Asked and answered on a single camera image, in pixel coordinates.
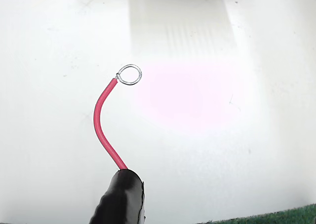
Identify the large green sponge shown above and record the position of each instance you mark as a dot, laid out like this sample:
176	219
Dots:
284	215

